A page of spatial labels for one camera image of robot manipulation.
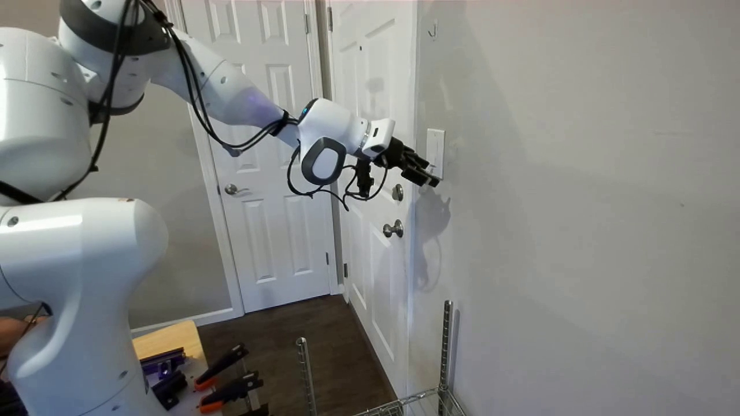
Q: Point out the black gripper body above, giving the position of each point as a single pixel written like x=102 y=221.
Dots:
x=393 y=155

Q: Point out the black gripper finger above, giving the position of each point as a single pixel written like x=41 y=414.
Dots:
x=416 y=160
x=419 y=176

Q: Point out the white wall light switch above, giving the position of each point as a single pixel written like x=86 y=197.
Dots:
x=436 y=152

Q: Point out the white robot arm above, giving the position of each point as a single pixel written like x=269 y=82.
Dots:
x=82 y=258

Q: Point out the silver deadbolt lock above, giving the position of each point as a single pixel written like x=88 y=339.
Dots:
x=397 y=192

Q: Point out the silver door knob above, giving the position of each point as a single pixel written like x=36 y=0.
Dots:
x=393 y=229

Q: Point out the open white panel door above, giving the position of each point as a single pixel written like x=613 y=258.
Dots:
x=372 y=75

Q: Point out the closed white panel door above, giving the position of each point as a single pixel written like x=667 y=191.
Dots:
x=281 y=243

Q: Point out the wooden board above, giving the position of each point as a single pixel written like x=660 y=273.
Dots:
x=175 y=336

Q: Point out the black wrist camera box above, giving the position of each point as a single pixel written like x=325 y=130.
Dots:
x=364 y=179

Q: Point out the orange handled clamp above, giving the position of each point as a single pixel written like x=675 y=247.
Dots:
x=244 y=390
x=226 y=362

